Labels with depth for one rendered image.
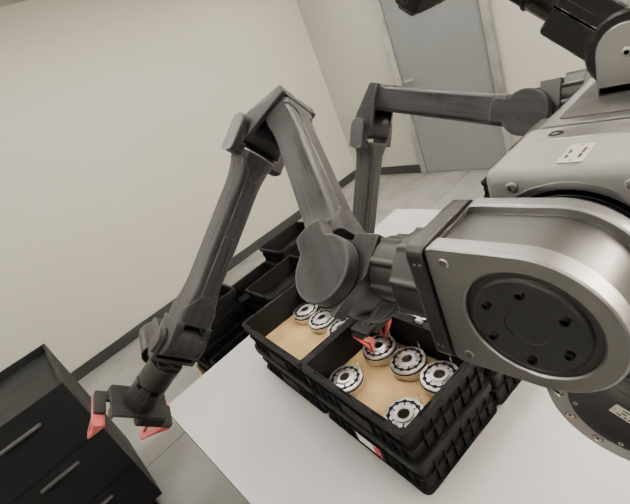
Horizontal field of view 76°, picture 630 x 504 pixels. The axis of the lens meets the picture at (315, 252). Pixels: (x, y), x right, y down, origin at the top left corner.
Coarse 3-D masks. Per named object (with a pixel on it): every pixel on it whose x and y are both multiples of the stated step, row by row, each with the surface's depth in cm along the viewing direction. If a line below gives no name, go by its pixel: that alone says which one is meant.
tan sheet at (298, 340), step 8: (288, 320) 157; (280, 328) 154; (288, 328) 152; (296, 328) 150; (304, 328) 148; (272, 336) 152; (280, 336) 150; (288, 336) 148; (296, 336) 146; (304, 336) 144; (312, 336) 142; (320, 336) 141; (280, 344) 145; (288, 344) 144; (296, 344) 142; (304, 344) 140; (312, 344) 138; (288, 352) 140; (296, 352) 138; (304, 352) 136
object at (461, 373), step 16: (352, 320) 125; (400, 320) 117; (336, 336) 121; (320, 352) 118; (304, 368) 114; (464, 368) 93; (320, 384) 110; (448, 384) 91; (352, 400) 98; (432, 400) 89; (368, 416) 93; (416, 416) 87; (400, 432) 85; (416, 432) 86
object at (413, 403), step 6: (396, 402) 101; (402, 402) 100; (408, 402) 99; (414, 402) 99; (390, 408) 100; (414, 408) 97; (420, 408) 97; (384, 414) 99; (390, 414) 98; (414, 414) 96; (390, 420) 97; (402, 426) 94
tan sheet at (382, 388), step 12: (360, 360) 123; (432, 360) 112; (372, 372) 117; (384, 372) 115; (372, 384) 113; (384, 384) 111; (396, 384) 110; (408, 384) 108; (420, 384) 107; (360, 396) 111; (372, 396) 109; (384, 396) 108; (396, 396) 106; (408, 396) 105; (420, 396) 103; (372, 408) 106; (384, 408) 104
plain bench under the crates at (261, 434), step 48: (192, 384) 167; (240, 384) 156; (528, 384) 110; (192, 432) 143; (240, 432) 134; (288, 432) 127; (336, 432) 120; (528, 432) 99; (576, 432) 94; (240, 480) 118; (288, 480) 112; (336, 480) 107; (384, 480) 102; (480, 480) 93; (528, 480) 90; (576, 480) 86; (624, 480) 83
